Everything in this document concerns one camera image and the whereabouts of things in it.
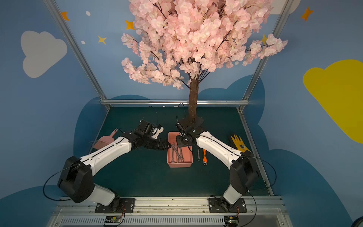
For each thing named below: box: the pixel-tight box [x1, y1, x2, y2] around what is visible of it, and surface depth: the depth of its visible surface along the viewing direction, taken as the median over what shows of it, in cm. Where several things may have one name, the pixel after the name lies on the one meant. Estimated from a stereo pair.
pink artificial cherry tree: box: [121, 0, 288, 122], surface depth 55 cm
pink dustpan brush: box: [93, 128, 119, 150], surface depth 103 cm
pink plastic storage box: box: [166, 131, 194, 168], surface depth 94 cm
